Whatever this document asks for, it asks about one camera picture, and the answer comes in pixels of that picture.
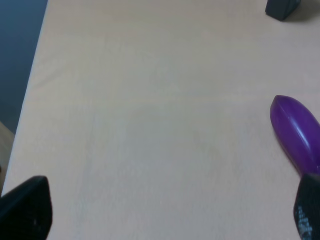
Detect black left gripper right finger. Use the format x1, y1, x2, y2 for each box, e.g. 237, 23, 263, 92
293, 174, 320, 240

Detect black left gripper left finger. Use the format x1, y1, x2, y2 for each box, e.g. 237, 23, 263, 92
0, 175, 53, 240

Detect purple toy eggplant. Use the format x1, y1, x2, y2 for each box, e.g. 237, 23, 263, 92
269, 95, 320, 175

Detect dark soap dispenser bottle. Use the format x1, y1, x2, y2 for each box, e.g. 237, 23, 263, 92
265, 0, 301, 21

